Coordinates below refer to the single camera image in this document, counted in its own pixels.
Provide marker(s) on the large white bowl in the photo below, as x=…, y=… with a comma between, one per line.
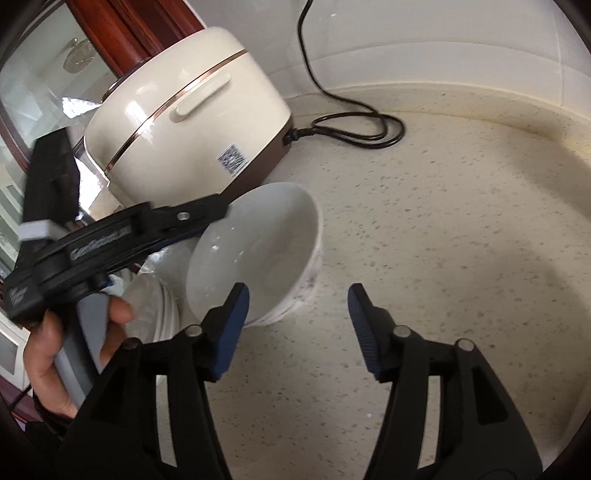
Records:
x=249, y=249

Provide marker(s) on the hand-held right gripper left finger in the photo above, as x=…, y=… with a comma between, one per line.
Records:
x=231, y=332

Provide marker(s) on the white floral deep plate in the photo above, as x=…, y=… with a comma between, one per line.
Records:
x=145, y=300
x=171, y=258

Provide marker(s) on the large white floral plate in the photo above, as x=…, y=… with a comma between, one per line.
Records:
x=174, y=330

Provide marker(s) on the cream rice cooker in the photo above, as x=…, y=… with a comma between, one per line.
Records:
x=184, y=124

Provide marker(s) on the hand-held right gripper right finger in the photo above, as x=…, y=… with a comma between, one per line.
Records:
x=364, y=332

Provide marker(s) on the person's left forearm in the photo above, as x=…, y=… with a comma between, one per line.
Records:
x=51, y=417

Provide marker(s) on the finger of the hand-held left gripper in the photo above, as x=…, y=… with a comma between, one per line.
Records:
x=184, y=217

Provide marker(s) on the person's left hand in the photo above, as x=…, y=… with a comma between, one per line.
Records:
x=44, y=364

